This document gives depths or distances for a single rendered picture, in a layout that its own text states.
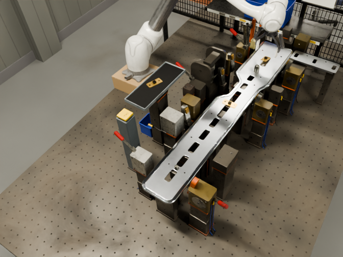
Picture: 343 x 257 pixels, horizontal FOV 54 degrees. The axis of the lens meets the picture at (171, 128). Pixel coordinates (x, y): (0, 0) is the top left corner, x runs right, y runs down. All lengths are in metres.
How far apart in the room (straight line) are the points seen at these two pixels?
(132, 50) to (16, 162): 1.56
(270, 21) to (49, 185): 1.52
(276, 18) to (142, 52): 0.92
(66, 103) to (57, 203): 1.74
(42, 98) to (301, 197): 2.73
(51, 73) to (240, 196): 2.76
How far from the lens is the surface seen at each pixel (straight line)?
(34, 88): 3.91
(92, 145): 2.21
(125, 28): 4.51
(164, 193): 1.58
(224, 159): 1.65
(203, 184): 1.53
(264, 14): 1.88
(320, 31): 2.58
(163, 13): 2.36
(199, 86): 1.92
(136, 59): 2.34
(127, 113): 1.70
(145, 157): 1.63
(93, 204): 1.97
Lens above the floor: 2.37
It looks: 49 degrees down
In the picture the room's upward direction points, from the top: 4 degrees counter-clockwise
